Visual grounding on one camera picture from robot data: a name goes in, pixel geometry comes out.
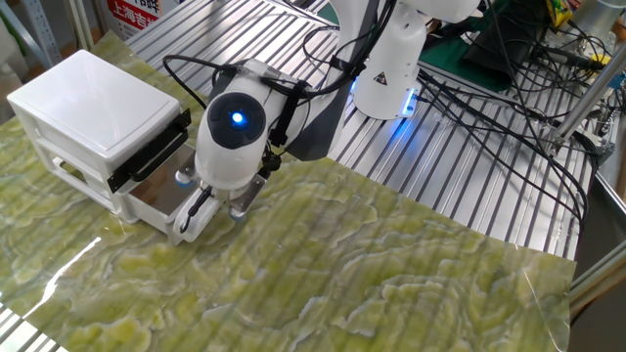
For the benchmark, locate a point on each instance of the white drawer with knob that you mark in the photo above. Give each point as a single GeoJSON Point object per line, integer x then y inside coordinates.
{"type": "Point", "coordinates": [147, 215]}

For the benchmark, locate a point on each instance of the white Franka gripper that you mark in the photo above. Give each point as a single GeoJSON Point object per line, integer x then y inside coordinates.
{"type": "Point", "coordinates": [208, 217]}

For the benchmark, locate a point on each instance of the silver wrist mount blue caps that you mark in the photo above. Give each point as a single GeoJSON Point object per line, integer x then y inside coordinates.
{"type": "Point", "coordinates": [249, 193]}

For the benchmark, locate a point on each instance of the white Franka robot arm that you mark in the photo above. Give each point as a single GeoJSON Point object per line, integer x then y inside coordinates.
{"type": "Point", "coordinates": [220, 166]}

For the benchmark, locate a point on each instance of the aluminium frame post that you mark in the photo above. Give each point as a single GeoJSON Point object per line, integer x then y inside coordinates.
{"type": "Point", "coordinates": [80, 24]}
{"type": "Point", "coordinates": [587, 98]}

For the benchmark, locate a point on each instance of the silver background robot arm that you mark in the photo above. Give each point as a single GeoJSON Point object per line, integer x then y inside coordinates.
{"type": "Point", "coordinates": [596, 17]}

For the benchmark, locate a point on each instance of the green marble pattern mat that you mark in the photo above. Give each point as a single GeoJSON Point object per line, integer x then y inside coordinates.
{"type": "Point", "coordinates": [318, 274]}

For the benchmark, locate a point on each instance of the yellow snack package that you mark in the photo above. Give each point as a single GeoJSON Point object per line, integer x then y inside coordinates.
{"type": "Point", "coordinates": [560, 12]}

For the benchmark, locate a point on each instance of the green board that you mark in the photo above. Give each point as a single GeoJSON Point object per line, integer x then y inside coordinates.
{"type": "Point", "coordinates": [450, 58]}

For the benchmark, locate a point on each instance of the cardboard box red label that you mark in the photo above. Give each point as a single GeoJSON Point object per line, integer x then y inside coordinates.
{"type": "Point", "coordinates": [129, 17]}

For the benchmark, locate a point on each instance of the grey shelf post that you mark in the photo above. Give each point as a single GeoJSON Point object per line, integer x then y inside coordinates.
{"type": "Point", "coordinates": [41, 29]}

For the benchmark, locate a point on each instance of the white plastic drawer cabinet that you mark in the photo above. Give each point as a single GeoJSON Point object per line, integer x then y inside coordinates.
{"type": "Point", "coordinates": [93, 98]}

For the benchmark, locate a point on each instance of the aluminium frame rail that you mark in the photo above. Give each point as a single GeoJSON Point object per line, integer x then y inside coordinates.
{"type": "Point", "coordinates": [601, 274]}

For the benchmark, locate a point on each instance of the black box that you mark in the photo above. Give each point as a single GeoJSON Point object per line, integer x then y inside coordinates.
{"type": "Point", "coordinates": [508, 34]}

